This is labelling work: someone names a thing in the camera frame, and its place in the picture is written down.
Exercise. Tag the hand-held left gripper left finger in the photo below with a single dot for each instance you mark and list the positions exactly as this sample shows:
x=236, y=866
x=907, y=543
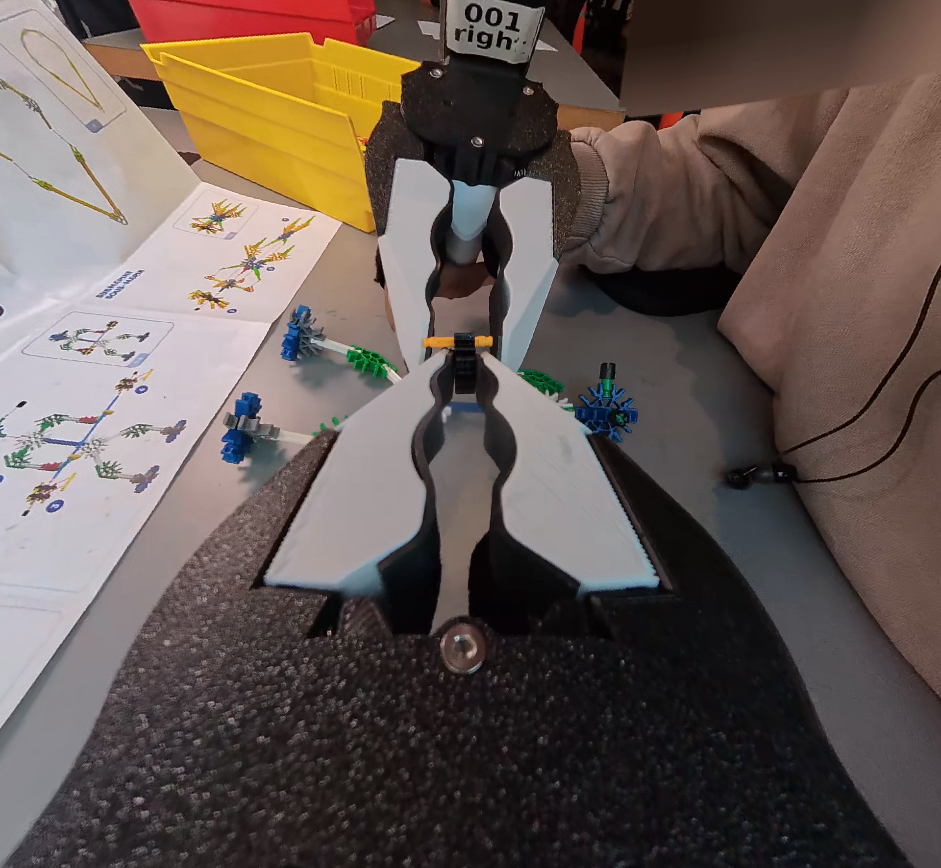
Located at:
x=346, y=516

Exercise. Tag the person's beige printed hoodie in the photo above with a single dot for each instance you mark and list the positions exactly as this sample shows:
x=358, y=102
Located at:
x=853, y=369

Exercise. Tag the colourful rod connector toy model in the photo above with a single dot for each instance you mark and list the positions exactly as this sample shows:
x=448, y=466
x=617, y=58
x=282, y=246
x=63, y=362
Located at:
x=302, y=336

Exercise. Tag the blue toy rod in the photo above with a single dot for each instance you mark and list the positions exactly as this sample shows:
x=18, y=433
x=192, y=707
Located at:
x=465, y=405

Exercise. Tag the white building instruction sheet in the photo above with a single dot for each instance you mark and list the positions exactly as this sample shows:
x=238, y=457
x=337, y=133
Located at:
x=88, y=369

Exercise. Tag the person's right hand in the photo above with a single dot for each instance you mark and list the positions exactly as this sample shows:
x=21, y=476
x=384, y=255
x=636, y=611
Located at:
x=463, y=280

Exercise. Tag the person's right forearm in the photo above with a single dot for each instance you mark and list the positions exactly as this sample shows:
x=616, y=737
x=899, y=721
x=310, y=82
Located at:
x=691, y=178

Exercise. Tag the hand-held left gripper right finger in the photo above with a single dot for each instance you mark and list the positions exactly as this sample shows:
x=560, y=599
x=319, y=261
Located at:
x=581, y=516

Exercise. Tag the yellow plastic bin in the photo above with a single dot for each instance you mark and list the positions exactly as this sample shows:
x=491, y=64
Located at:
x=265, y=119

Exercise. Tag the black yellow toy wheel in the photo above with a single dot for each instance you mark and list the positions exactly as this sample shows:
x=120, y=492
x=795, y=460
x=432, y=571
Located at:
x=459, y=354

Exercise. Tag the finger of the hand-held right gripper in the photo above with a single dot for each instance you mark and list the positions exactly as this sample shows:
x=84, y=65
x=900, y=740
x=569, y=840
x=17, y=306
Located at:
x=409, y=236
x=532, y=244

